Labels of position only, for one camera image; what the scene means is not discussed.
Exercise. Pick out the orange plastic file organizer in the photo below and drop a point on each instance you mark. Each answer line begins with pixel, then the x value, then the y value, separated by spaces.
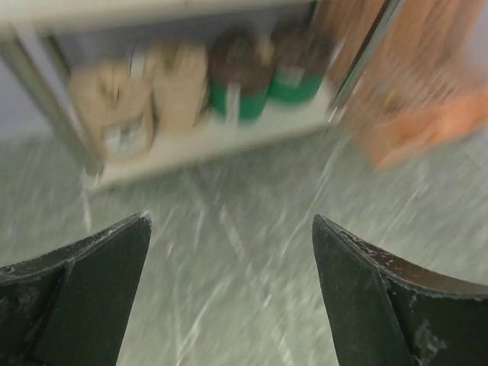
pixel 421 87

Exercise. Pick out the tan barcode paper roll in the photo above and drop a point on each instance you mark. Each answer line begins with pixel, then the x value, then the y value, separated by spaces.
pixel 115 108

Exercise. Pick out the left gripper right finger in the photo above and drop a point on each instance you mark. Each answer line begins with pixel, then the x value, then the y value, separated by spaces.
pixel 384 310

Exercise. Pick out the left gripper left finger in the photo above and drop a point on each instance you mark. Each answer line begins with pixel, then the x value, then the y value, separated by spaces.
pixel 71 306

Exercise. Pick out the green brown paper roll labelled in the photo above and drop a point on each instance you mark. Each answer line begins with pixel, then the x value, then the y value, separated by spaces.
pixel 302 56

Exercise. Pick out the beige two-tier shelf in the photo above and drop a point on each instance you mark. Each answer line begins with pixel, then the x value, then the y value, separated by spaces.
pixel 27 24

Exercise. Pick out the tan cartoon paper roll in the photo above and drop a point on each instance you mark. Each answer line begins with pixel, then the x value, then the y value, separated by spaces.
pixel 180 84

